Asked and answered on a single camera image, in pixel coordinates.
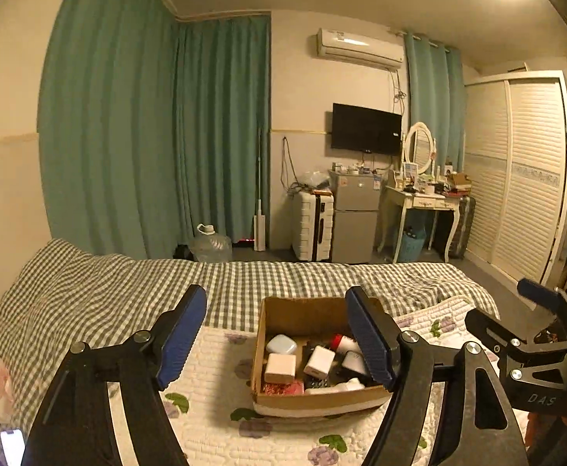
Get white flat mop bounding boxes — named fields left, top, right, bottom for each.
left=253, top=126, right=267, bottom=252

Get white tube with red cap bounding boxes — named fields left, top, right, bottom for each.
left=329, top=334, right=362, bottom=355

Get white earbud case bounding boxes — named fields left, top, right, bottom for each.
left=266, top=334, right=298, bottom=355

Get white power adapter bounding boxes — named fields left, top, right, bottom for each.
left=304, top=346, right=337, bottom=378

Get clear plastic bag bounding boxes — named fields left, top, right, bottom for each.
left=298, top=171, right=330, bottom=190

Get checkered bed sheet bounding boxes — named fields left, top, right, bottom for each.
left=0, top=238, right=500, bottom=447

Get small brown cardboard box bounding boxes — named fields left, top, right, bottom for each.
left=446, top=172, right=473, bottom=192

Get white floral quilt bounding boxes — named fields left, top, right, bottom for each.
left=111, top=296, right=532, bottom=466

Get green curtain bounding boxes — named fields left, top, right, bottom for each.
left=174, top=14, right=272, bottom=250
left=405, top=31, right=466, bottom=173
left=38, top=0, right=180, bottom=260

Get white plastic bottle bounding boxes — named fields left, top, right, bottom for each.
left=305, top=377, right=366, bottom=395

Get grey small fridge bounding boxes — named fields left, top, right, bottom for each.
left=328, top=170, right=381, bottom=264

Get white louvred wardrobe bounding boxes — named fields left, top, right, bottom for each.
left=463, top=70, right=567, bottom=285

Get red floral wallet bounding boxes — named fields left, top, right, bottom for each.
left=262, top=381, right=305, bottom=395

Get white square box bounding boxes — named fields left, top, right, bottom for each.
left=264, top=353, right=297, bottom=384

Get air conditioner cable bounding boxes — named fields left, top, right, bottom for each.
left=390, top=70, right=406, bottom=117

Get white dressing table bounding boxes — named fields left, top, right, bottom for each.
left=378, top=184, right=461, bottom=263

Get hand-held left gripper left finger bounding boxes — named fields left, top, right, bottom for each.
left=21, top=284, right=207, bottom=466

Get grey suitcase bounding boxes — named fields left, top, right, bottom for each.
left=446, top=196, right=477, bottom=259

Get clear water jug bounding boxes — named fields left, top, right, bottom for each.
left=188, top=223, right=233, bottom=263

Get white air conditioner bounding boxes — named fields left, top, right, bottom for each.
left=316, top=28, right=405, bottom=70

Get white ribbed suitcase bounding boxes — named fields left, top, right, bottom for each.
left=291, top=189, right=335, bottom=261

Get white oval mirror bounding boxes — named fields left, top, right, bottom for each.
left=403, top=122, right=436, bottom=176

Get black wall television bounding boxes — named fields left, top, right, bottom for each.
left=331, top=103, right=403, bottom=155

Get black wall cables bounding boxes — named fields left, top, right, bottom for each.
left=282, top=137, right=304, bottom=190

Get blue basket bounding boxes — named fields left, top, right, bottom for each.
left=401, top=230, right=427, bottom=263

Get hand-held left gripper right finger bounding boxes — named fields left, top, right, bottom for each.
left=345, top=285, right=529, bottom=466

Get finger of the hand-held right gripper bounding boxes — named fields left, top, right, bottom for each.
left=464, top=310, right=567, bottom=374
left=517, top=279, right=567, bottom=318

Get smartphone with lit screen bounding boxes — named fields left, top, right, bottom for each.
left=0, top=428, right=26, bottom=466

